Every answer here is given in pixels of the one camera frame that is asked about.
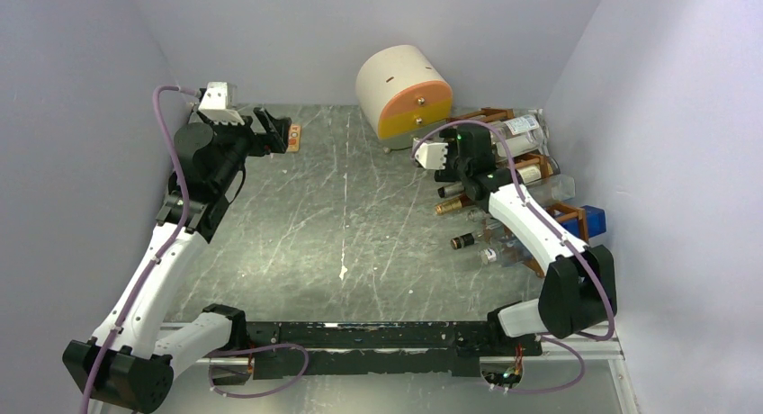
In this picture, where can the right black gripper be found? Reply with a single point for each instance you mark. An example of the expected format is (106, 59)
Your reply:
(448, 174)

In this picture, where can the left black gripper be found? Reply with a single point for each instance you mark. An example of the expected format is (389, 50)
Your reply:
(278, 129)

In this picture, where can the clear glass bottle black cap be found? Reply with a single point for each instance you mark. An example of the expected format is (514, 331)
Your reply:
(523, 134)

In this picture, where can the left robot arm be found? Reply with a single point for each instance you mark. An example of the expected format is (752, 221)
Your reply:
(126, 363)

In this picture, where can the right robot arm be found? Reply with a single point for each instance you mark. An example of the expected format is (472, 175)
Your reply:
(578, 289)

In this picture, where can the gold foil top bottle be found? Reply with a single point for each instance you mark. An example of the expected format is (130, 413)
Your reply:
(453, 204)

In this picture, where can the dark bottle copper cap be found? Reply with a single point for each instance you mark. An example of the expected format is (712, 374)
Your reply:
(477, 237)

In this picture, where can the dark bottle white label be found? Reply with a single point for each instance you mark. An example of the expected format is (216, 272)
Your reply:
(531, 167)

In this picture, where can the large clear plastic bottle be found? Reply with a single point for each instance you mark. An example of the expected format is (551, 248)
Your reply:
(556, 188)

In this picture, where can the brown wooden wine rack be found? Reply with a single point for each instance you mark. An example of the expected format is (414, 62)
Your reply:
(498, 160)

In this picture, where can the blue square glass bottle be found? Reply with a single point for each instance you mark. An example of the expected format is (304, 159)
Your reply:
(590, 220)

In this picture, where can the orange card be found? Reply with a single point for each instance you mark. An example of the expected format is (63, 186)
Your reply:
(294, 138)

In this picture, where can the cream round drawer cabinet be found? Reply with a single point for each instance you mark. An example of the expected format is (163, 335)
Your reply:
(402, 95)

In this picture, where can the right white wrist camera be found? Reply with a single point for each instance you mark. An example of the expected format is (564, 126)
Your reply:
(430, 155)

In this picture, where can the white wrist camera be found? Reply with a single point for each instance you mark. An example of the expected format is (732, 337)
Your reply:
(218, 104)
(430, 155)

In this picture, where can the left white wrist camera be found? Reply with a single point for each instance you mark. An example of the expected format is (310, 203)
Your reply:
(218, 104)

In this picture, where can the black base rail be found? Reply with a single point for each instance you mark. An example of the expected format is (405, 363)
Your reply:
(397, 347)

